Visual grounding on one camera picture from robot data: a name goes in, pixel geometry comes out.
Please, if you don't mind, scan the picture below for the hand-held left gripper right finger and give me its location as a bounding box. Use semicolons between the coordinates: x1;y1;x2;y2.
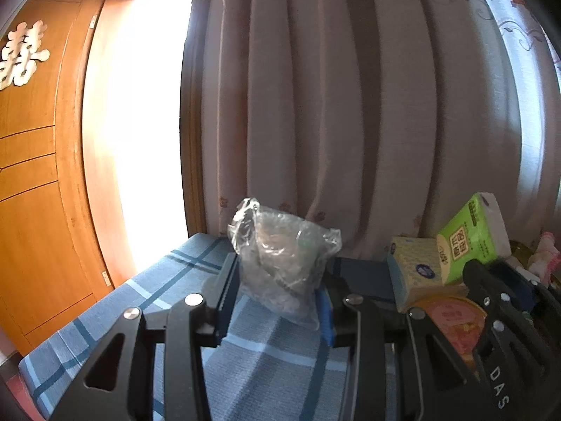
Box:
316;287;487;421

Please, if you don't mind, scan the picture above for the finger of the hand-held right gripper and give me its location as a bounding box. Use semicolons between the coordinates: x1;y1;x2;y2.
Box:
504;265;557;316
464;260;540;356

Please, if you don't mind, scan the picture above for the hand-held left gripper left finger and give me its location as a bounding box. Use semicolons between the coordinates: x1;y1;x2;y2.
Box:
50;252;239;421

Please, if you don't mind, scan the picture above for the green tissue pack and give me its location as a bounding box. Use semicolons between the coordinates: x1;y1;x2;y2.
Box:
436;192;513;288

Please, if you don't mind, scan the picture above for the clear plastic bag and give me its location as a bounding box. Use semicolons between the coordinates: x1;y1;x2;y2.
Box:
227;197;343;330

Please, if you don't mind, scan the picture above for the round gold tin pink lid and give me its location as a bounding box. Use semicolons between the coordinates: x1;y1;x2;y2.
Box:
414;294;489;373

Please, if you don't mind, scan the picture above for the blue plaid cloth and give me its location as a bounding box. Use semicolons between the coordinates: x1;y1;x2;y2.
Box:
18;232;483;421

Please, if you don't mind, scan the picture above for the pale yellow tissue box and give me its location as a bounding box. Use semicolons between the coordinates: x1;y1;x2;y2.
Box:
386;236;467;314

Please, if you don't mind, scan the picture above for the wooden door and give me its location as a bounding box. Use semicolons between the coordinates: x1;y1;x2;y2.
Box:
0;0;110;356

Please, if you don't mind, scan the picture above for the beige floral curtain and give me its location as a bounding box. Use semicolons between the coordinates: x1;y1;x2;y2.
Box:
193;0;561;268

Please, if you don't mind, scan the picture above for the white door ornament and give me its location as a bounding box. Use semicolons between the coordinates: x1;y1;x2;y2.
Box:
0;20;51;91

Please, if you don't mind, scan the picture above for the dark brown frame post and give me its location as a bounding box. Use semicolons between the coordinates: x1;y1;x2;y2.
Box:
180;0;209;235

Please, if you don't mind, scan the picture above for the wooden door frame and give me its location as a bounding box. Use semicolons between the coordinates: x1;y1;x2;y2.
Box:
55;0;202;290

